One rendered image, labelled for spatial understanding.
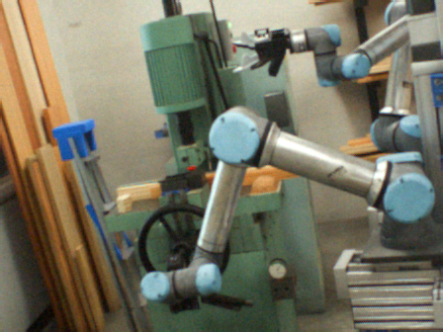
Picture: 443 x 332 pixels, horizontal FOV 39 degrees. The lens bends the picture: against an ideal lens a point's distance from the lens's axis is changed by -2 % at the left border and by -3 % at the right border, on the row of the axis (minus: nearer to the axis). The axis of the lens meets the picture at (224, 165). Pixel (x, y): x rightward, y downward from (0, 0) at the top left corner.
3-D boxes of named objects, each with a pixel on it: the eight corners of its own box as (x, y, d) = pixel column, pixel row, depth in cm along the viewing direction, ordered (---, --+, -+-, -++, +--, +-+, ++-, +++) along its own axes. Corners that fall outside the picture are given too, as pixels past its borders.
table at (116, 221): (98, 242, 210) (94, 225, 209) (125, 215, 239) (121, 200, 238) (281, 217, 199) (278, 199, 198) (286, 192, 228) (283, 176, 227)
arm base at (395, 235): (440, 227, 169) (436, 192, 167) (435, 248, 155) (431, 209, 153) (385, 230, 175) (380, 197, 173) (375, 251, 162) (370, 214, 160)
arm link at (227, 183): (230, 95, 169) (187, 262, 182) (223, 101, 159) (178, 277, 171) (273, 108, 168) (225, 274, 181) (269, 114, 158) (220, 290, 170)
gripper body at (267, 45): (251, 30, 205) (288, 23, 203) (256, 50, 211) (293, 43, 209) (252, 43, 200) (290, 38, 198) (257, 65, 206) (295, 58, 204)
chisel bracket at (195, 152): (180, 173, 223) (175, 149, 221) (188, 164, 236) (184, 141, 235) (201, 170, 221) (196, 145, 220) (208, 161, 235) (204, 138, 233)
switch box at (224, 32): (218, 63, 245) (210, 22, 241) (221, 61, 254) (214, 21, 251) (233, 60, 243) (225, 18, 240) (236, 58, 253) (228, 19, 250)
